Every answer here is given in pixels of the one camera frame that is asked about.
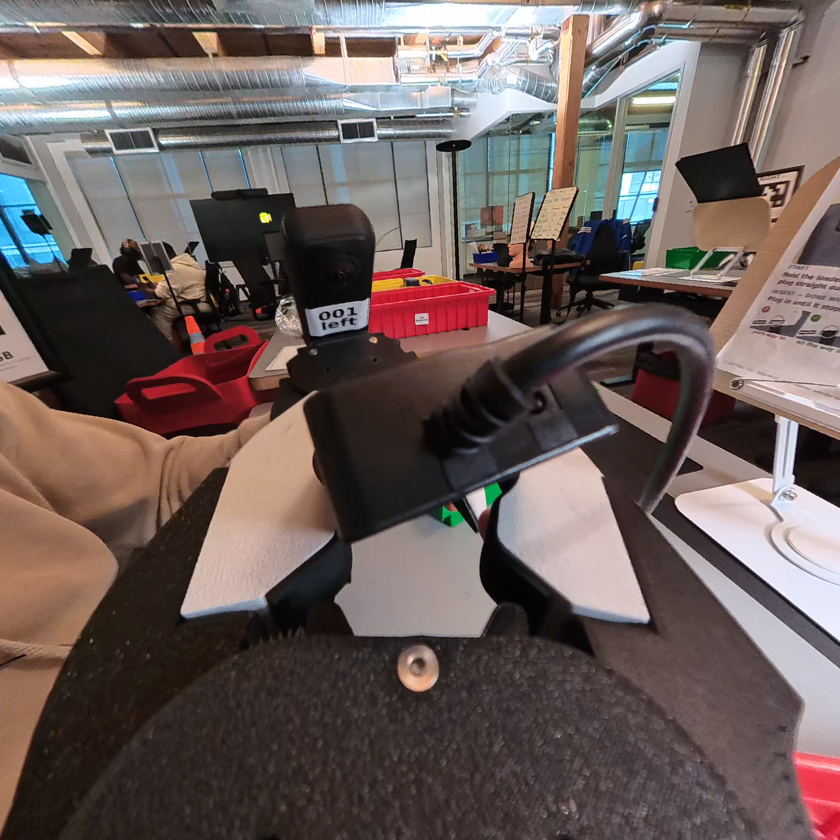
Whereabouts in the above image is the black hub cable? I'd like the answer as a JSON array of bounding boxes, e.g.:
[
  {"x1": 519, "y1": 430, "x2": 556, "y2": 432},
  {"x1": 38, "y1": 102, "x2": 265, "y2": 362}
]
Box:
[{"x1": 423, "y1": 305, "x2": 718, "y2": 516}]

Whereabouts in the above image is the red tote basket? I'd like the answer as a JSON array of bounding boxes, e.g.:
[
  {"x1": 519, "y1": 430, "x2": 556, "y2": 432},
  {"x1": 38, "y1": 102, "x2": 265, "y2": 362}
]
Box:
[{"x1": 115, "y1": 326, "x2": 280, "y2": 437}]

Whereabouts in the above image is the printed instruction sheet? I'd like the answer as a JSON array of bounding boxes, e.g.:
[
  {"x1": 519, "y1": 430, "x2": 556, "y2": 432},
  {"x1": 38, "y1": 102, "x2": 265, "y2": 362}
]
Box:
[{"x1": 717, "y1": 203, "x2": 840, "y2": 403}]

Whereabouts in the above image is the red storage bin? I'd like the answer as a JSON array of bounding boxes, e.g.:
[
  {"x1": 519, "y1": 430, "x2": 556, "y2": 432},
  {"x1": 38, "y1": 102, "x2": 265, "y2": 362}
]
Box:
[{"x1": 793, "y1": 751, "x2": 840, "y2": 840}]

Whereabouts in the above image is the black tablet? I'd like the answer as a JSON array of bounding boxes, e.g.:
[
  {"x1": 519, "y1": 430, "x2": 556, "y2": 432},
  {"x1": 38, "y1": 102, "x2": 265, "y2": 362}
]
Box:
[{"x1": 675, "y1": 143, "x2": 763, "y2": 204}]

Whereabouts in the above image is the black floor lamp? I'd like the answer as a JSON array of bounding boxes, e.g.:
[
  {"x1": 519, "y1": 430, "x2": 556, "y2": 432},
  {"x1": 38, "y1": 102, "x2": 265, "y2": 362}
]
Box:
[{"x1": 436, "y1": 139, "x2": 475, "y2": 280}]

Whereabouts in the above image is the green storage bin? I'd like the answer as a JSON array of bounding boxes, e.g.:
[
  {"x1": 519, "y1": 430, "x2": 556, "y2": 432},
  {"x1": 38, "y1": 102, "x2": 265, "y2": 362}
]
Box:
[
  {"x1": 665, "y1": 246, "x2": 742, "y2": 270},
  {"x1": 435, "y1": 482, "x2": 503, "y2": 530}
]

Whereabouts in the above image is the white document stand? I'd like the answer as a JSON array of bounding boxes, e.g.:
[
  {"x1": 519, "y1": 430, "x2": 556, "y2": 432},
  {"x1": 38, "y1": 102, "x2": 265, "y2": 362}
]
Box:
[{"x1": 675, "y1": 154, "x2": 840, "y2": 586}]

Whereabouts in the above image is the wooden document stand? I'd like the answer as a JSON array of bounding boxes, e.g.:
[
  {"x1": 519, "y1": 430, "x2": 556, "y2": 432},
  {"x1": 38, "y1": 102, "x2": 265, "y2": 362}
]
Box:
[{"x1": 689, "y1": 196, "x2": 773, "y2": 277}]

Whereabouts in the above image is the black office chair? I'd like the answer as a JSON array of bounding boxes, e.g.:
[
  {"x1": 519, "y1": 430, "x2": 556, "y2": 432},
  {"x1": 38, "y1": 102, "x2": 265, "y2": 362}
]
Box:
[{"x1": 566, "y1": 223, "x2": 634, "y2": 312}]

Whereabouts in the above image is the person's left forearm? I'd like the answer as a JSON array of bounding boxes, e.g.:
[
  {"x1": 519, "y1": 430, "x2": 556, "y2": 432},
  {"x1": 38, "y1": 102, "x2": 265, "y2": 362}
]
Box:
[{"x1": 0, "y1": 381, "x2": 280, "y2": 559}]

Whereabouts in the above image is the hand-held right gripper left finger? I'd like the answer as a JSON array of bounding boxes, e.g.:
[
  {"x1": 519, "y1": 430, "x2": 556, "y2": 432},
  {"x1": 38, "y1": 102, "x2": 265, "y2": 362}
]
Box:
[{"x1": 179, "y1": 397, "x2": 354, "y2": 634}]

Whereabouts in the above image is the red ribbed crate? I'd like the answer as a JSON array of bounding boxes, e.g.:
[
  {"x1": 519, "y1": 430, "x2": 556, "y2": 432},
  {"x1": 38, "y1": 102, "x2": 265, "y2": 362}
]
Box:
[{"x1": 367, "y1": 282, "x2": 497, "y2": 340}]

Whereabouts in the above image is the small whiteboard stand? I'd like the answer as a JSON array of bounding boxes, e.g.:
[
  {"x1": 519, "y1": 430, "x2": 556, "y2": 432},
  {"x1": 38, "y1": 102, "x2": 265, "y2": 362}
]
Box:
[
  {"x1": 530, "y1": 187, "x2": 580, "y2": 242},
  {"x1": 508, "y1": 192, "x2": 536, "y2": 245}
]

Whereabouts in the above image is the yellow storage bin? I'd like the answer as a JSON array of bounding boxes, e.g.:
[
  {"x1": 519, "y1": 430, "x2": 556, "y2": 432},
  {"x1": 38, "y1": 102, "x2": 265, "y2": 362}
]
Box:
[{"x1": 371, "y1": 274, "x2": 460, "y2": 294}]

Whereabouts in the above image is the black white marker sign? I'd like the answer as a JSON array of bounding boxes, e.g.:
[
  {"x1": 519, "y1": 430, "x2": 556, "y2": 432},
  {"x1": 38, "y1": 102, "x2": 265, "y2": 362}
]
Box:
[{"x1": 758, "y1": 166, "x2": 805, "y2": 221}]

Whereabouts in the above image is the blue jacket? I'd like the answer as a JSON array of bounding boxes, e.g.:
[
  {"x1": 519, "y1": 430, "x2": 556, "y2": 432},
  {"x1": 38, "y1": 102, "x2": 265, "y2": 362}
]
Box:
[{"x1": 567, "y1": 218, "x2": 632, "y2": 263}]

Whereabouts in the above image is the white framed sign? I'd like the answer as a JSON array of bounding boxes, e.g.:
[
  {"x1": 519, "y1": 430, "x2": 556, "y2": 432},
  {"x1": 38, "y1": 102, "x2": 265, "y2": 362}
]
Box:
[{"x1": 0, "y1": 289, "x2": 52, "y2": 385}]

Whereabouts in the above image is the black display screen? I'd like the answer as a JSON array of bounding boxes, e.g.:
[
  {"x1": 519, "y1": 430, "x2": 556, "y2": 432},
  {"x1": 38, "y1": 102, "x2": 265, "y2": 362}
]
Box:
[{"x1": 189, "y1": 189, "x2": 298, "y2": 319}]

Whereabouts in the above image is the black panel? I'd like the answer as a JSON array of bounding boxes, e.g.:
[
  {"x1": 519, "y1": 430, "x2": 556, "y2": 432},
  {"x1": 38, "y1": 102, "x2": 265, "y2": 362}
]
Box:
[{"x1": 0, "y1": 252, "x2": 181, "y2": 421}]

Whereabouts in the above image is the black USB hub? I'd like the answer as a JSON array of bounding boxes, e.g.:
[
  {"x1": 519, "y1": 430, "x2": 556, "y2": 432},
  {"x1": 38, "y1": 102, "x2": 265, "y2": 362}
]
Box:
[{"x1": 303, "y1": 357, "x2": 619, "y2": 543}]

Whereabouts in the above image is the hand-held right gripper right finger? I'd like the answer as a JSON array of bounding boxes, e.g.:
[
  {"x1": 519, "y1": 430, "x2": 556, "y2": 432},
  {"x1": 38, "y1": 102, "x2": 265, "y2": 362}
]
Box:
[{"x1": 479, "y1": 448, "x2": 652, "y2": 636}]

